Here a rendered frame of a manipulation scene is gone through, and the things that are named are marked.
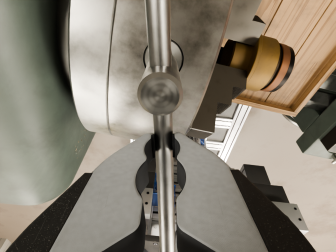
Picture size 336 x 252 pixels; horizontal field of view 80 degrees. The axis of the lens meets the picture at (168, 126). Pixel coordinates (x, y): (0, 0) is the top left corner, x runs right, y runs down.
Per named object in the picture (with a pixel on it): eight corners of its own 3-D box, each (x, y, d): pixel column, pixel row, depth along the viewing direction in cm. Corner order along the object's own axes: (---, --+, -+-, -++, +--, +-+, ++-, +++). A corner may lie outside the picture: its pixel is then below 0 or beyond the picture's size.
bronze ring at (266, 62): (217, 96, 32) (271, 109, 33) (246, 36, 25) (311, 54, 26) (211, 69, 39) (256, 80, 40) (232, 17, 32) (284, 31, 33)
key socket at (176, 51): (145, 36, 19) (142, 39, 16) (181, 35, 19) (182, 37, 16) (148, 71, 21) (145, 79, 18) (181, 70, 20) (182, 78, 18)
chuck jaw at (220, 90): (168, 69, 33) (155, 140, 29) (174, 49, 28) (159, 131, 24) (233, 84, 34) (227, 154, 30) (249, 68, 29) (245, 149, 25)
